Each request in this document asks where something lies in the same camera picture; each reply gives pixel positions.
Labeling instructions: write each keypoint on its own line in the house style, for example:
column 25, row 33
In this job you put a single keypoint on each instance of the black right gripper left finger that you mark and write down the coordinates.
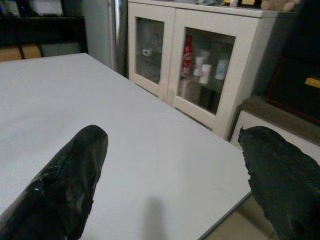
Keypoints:
column 62, row 185

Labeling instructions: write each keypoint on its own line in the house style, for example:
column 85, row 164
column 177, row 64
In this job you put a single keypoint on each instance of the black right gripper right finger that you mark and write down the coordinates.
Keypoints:
column 282, row 175

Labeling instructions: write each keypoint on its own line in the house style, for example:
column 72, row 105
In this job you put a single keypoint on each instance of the white low cabinet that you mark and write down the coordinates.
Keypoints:
column 277, row 125

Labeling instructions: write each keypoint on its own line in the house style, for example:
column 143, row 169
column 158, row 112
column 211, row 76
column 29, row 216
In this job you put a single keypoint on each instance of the dark wood-framed box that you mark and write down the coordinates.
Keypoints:
column 295, row 87

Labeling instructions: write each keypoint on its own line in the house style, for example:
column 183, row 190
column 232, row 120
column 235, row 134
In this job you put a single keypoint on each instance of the white cup with blue print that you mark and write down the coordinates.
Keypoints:
column 221, row 69

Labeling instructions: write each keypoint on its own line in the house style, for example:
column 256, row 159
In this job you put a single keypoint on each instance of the white cup with red print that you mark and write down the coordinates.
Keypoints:
column 205, row 74
column 198, row 66

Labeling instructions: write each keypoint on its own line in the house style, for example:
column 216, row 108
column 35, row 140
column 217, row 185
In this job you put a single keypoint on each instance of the brown cardboard box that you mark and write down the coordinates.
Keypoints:
column 10, row 53
column 31, row 50

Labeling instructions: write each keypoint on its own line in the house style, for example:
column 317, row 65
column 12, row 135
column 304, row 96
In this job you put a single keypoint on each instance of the red cola bottle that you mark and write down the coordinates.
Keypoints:
column 187, row 55

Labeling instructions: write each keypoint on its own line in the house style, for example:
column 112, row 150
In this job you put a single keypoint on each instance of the black shelf unit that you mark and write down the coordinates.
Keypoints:
column 42, row 30

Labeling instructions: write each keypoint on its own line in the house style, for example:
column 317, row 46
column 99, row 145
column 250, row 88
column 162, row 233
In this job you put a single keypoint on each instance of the small white cup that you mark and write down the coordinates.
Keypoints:
column 147, row 52

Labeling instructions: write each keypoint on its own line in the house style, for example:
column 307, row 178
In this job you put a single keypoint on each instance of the silver refrigerator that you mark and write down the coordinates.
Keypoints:
column 105, row 30

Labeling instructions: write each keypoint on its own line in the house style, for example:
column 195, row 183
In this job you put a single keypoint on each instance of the white glass-door cabinet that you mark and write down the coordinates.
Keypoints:
column 172, row 52

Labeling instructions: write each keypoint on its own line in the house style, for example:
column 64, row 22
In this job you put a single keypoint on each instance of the beige plush toy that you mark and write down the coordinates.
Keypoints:
column 280, row 4

